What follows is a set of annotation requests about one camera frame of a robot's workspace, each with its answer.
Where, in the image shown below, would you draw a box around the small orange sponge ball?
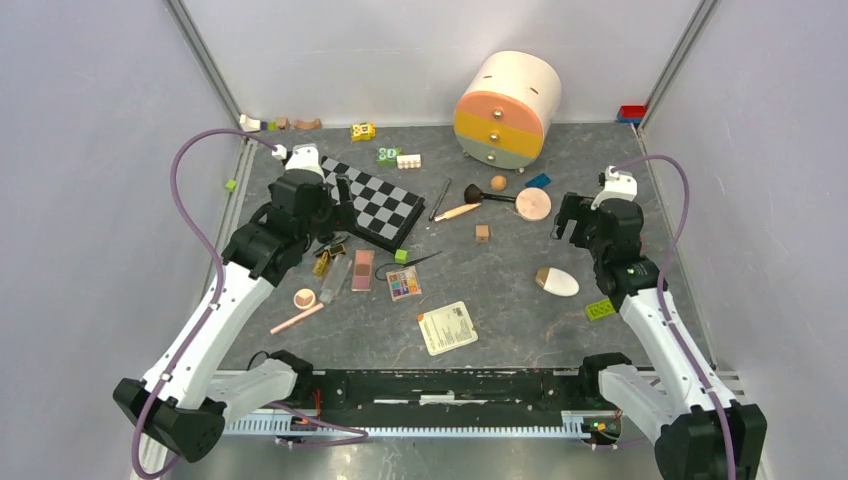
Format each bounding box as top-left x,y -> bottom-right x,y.
489,175 -> 508,192

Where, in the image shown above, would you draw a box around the black eyeliner pencil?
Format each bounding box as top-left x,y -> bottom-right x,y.
428,178 -> 452,222

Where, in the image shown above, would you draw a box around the black makeup brush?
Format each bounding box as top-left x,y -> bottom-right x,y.
463,184 -> 516,204

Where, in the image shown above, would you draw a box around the cream round drawer cabinet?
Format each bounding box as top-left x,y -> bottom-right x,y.
453,51 -> 562,170

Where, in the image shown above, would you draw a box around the orange top drawer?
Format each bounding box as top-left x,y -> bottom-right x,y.
454,91 -> 550,135

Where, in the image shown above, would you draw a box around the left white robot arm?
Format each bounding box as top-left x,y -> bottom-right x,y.
113,166 -> 335,479

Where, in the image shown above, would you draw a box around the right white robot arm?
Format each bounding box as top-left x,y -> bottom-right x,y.
552,192 -> 767,479

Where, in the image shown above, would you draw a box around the blue lego brick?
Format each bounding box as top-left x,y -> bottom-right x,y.
525,173 -> 552,189

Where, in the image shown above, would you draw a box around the black white checkerboard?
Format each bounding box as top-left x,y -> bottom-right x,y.
320,156 -> 425,252

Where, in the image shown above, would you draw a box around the pink blush palette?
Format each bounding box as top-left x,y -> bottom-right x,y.
351,249 -> 375,292

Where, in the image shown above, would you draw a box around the black tweezers with loop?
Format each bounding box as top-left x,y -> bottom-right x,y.
373,251 -> 442,281

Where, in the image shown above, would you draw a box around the small green cube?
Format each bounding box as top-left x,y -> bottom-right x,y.
395,249 -> 408,265

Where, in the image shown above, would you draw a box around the white gold oval case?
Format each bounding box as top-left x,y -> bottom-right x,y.
535,267 -> 580,297

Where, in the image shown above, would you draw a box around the green number block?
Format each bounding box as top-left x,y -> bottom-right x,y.
376,147 -> 402,165

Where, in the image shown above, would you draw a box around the wooden arch block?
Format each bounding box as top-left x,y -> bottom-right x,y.
293,118 -> 323,130

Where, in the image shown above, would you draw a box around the green lego brick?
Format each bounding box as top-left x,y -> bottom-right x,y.
584,299 -> 617,322

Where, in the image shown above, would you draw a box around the white lego brick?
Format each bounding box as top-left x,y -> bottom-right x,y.
396,154 -> 422,169

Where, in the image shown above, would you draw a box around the colourful eyeshadow palette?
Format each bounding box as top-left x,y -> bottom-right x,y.
387,266 -> 422,302

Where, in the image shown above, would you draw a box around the yellow owl toy block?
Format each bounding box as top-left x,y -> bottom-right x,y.
350,122 -> 376,142

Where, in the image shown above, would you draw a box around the small wooden cube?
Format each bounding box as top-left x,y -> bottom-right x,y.
475,224 -> 491,243

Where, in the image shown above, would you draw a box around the small round blush pot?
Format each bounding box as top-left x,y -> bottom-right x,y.
293,288 -> 317,310

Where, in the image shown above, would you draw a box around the red blue brick stack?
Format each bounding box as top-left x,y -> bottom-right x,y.
616,105 -> 647,124

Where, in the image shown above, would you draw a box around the white paper sachet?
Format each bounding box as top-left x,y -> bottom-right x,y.
417,301 -> 479,356

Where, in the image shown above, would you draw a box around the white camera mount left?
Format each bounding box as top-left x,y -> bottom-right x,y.
271,143 -> 325,180

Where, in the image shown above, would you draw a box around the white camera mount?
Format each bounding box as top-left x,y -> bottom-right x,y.
590,166 -> 638,210
271,143 -> 325,180

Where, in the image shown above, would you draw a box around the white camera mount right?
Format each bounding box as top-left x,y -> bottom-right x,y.
590,166 -> 638,210

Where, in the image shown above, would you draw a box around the white corner bracket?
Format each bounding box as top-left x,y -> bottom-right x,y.
238,113 -> 263,133

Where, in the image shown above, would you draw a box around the wooden handled makeup tool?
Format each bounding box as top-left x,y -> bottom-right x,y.
433,202 -> 481,222

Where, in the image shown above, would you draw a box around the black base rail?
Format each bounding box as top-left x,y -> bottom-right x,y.
282,368 -> 617,428

